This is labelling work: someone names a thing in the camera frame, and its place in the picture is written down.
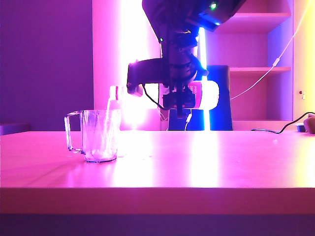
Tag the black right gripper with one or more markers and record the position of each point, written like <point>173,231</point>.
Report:
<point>179,66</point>

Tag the Nongfu Spring water bottle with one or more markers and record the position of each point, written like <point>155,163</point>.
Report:
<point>209,94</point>

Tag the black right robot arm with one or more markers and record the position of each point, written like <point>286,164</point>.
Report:
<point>177,12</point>

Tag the thin glowing light tube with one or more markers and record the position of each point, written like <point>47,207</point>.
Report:
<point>203,49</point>

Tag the wide glowing light bar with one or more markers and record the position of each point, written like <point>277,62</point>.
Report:
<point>133,37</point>

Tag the small cabinet knob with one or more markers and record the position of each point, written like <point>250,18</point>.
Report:
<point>304,96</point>

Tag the small blue cup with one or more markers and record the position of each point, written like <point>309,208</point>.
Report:
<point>299,127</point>

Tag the brown rounded object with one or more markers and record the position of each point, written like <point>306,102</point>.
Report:
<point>310,124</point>

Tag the black wrist camera block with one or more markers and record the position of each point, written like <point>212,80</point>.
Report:
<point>147,72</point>

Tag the wall shelf unit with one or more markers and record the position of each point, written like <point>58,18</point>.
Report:
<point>246,49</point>

